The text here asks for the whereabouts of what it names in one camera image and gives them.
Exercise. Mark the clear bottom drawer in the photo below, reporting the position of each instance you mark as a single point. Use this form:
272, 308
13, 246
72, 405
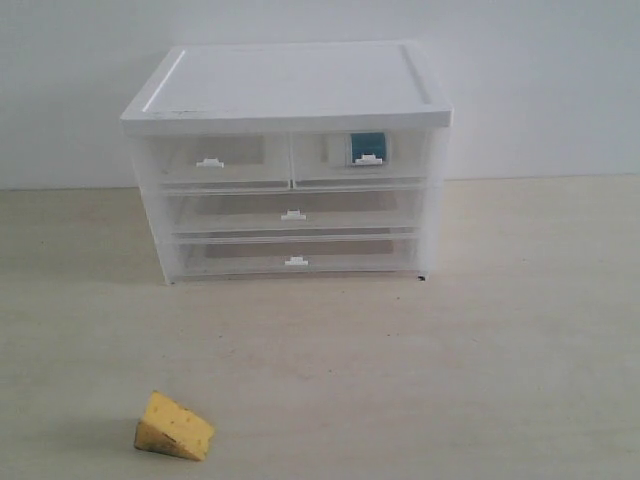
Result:
351, 254

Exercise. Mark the white pill bottle teal label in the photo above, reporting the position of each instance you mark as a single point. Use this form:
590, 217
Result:
367, 149

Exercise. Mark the clear drawer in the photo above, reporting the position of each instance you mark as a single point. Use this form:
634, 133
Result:
318, 161
209, 213
221, 162
351, 254

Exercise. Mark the yellow cheese wedge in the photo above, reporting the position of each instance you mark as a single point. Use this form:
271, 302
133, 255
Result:
169, 428

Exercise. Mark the white plastic drawer cabinet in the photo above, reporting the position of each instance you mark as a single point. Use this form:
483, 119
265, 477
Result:
286, 89

